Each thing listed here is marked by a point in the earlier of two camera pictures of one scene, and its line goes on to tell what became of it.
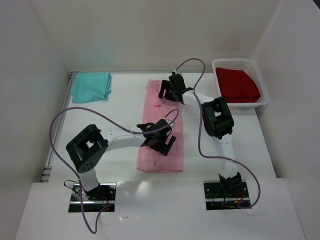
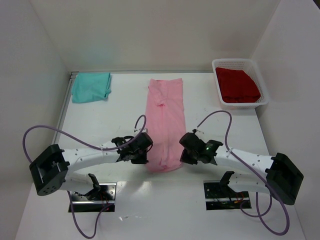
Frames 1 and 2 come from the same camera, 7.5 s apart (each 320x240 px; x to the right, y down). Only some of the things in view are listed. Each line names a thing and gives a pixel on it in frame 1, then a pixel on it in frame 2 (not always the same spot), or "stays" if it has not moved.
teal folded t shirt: (89, 86) stays
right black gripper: (169, 92) -> (186, 157)
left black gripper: (162, 141) -> (139, 158)
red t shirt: (236, 86) stays
